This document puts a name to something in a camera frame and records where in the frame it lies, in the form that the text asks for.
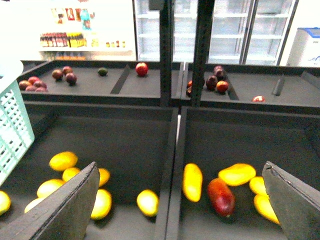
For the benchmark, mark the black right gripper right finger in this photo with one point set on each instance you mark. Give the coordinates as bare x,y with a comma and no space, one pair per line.
295,203

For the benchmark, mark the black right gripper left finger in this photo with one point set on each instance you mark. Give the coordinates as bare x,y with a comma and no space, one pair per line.
63,215

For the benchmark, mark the red mango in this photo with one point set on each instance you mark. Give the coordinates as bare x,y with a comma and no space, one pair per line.
221,197

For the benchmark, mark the light blue plastic basket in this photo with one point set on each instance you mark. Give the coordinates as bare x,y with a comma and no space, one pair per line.
16,133

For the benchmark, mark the yellow mango top left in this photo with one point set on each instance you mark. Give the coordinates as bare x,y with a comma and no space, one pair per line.
63,161

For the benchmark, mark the yellow mango upper right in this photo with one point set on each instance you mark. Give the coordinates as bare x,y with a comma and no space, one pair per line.
237,174

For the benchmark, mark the yellow mango centre bottom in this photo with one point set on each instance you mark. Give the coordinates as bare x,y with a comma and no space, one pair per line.
148,202

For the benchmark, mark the yellow mango long left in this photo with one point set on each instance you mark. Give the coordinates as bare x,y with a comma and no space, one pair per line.
192,180

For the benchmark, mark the dark avocado on shelf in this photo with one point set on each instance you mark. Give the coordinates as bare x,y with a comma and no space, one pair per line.
102,71

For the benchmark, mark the white chest freezer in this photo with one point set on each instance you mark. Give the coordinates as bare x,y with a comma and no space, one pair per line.
305,50

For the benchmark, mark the red apple on shelf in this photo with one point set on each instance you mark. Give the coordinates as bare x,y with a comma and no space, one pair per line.
141,69

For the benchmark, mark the glass door refrigerator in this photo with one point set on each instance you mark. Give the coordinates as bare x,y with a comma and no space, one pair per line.
245,32

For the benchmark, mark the white shelf with bottles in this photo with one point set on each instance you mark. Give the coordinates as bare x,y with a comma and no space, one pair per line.
83,32

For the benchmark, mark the black upright post right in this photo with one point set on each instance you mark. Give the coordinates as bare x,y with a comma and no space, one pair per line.
205,11

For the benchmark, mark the black upright post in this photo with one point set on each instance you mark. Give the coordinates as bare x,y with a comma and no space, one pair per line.
205,11
165,40

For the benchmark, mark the black upright post left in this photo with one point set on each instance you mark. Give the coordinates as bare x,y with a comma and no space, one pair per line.
165,40

